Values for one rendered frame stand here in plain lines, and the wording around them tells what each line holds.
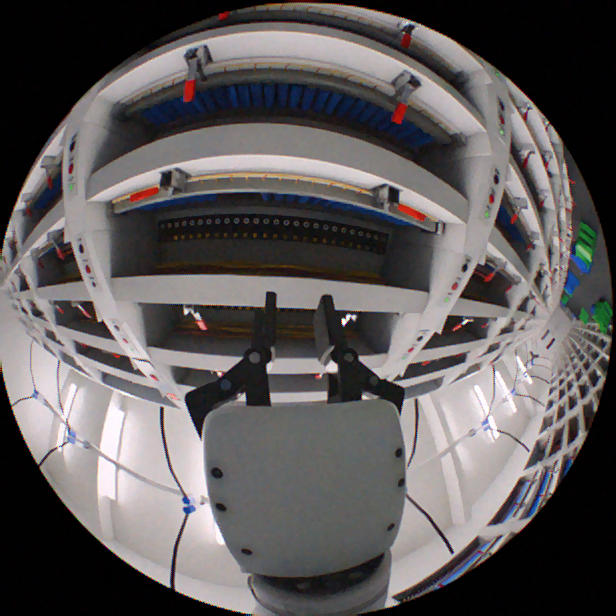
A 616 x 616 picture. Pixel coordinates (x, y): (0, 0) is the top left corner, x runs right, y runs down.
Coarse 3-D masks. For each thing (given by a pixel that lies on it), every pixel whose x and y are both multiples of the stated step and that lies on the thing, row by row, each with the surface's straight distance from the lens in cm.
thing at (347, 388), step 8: (344, 352) 11; (352, 352) 11; (344, 360) 10; (352, 360) 10; (344, 368) 10; (352, 368) 10; (328, 376) 12; (344, 376) 10; (352, 376) 10; (360, 376) 10; (328, 384) 12; (336, 384) 12; (344, 384) 10; (352, 384) 10; (360, 384) 10; (328, 392) 12; (336, 392) 12; (344, 392) 10; (352, 392) 10; (360, 392) 10; (328, 400) 12; (336, 400) 10; (344, 400) 10; (352, 400) 10
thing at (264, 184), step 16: (208, 176) 25; (288, 176) 23; (160, 192) 31; (192, 192) 27; (208, 192) 27; (224, 192) 27; (272, 192) 26; (288, 192) 25; (304, 192) 25; (320, 192) 25; (336, 192) 26; (352, 192) 26; (128, 208) 36; (368, 208) 29; (416, 224) 34; (432, 224) 35
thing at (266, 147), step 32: (224, 128) 23; (256, 128) 22; (288, 128) 22; (128, 160) 30; (160, 160) 25; (192, 160) 22; (224, 160) 22; (256, 160) 21; (288, 160) 21; (320, 160) 20; (352, 160) 22; (384, 160) 24; (96, 192) 35; (128, 192) 35; (416, 192) 26; (448, 192) 31; (96, 224) 38; (128, 224) 44; (352, 224) 40; (448, 224) 37
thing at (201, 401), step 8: (208, 384) 10; (192, 392) 11; (200, 392) 10; (208, 392) 10; (216, 392) 10; (240, 392) 11; (184, 400) 11; (192, 400) 11; (200, 400) 10; (208, 400) 10; (216, 400) 10; (224, 400) 10; (232, 400) 11; (192, 408) 10; (200, 408) 10; (208, 408) 10; (216, 408) 11; (192, 416) 10; (200, 416) 10; (200, 424) 10; (200, 432) 10
